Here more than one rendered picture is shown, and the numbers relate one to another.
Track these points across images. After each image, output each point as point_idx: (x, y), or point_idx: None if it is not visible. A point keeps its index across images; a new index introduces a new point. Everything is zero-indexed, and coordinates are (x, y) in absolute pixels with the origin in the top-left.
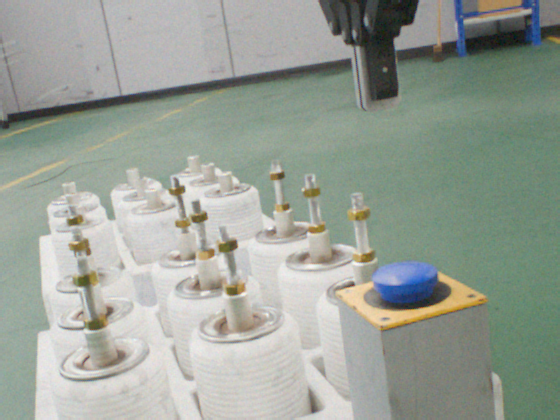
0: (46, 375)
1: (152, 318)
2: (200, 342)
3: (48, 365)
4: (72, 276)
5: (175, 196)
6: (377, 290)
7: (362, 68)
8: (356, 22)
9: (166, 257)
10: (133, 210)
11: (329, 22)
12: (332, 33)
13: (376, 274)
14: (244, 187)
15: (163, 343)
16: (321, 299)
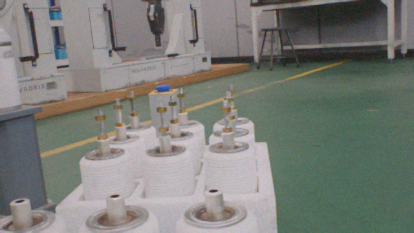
0: (265, 171)
1: (197, 190)
2: (200, 123)
3: (264, 176)
4: (234, 90)
5: (163, 112)
6: (170, 87)
7: (162, 39)
8: (162, 29)
9: (178, 151)
10: (145, 215)
11: (160, 28)
12: (160, 30)
13: (168, 85)
14: (8, 219)
15: (202, 175)
16: (150, 129)
